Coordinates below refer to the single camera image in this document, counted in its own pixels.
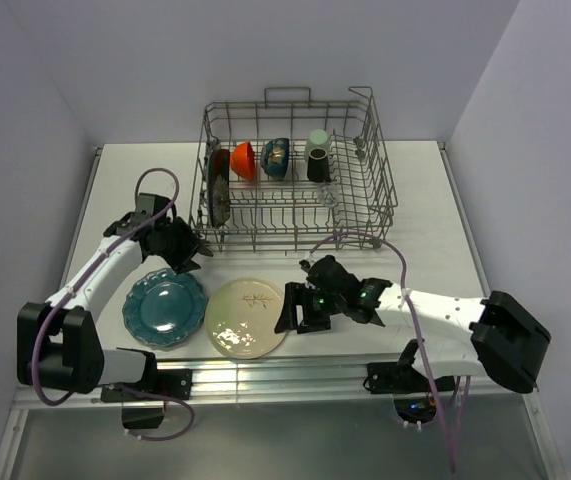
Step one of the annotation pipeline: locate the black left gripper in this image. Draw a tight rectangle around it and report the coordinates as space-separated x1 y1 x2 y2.
154 217 211 275

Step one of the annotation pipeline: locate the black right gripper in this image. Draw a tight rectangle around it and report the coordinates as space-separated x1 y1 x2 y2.
274 280 345 333

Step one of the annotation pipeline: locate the black floral square plate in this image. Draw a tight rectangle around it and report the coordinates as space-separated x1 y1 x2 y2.
206 148 230 228

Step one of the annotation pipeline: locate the green cream round plate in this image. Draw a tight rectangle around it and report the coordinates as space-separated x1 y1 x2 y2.
204 278 286 360

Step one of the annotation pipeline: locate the teal scalloped plate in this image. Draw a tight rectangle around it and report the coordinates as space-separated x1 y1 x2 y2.
122 268 209 349

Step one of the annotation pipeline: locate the orange bowl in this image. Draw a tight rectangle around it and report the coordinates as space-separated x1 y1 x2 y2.
230 142 256 181

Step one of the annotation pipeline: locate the clear drinking glass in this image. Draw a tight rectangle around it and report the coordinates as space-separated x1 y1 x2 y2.
317 183 340 208

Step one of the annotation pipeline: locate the blue patterned bowl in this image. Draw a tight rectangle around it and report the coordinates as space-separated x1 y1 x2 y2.
260 137 290 181

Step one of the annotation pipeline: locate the black mug brown inside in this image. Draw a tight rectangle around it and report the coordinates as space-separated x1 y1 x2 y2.
307 148 331 183

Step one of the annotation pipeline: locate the light green plastic cup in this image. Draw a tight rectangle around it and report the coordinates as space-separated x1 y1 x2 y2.
303 129 330 161

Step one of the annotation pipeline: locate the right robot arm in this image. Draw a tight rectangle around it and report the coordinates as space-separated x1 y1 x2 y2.
274 255 551 394

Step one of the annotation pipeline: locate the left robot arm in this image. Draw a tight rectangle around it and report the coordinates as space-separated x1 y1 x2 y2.
16 193 210 399

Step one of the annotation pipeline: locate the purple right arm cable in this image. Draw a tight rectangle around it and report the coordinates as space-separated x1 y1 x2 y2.
309 229 471 474

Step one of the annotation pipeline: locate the grey wire dish rack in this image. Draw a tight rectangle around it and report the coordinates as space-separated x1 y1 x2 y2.
189 86 398 252

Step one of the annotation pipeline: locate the aluminium table edge rail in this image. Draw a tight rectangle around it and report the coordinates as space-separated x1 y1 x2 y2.
12 319 539 409

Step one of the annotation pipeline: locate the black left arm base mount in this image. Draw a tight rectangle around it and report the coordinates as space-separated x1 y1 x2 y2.
100 369 195 441

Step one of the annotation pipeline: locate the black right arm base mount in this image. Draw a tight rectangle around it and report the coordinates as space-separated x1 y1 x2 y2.
363 362 437 426

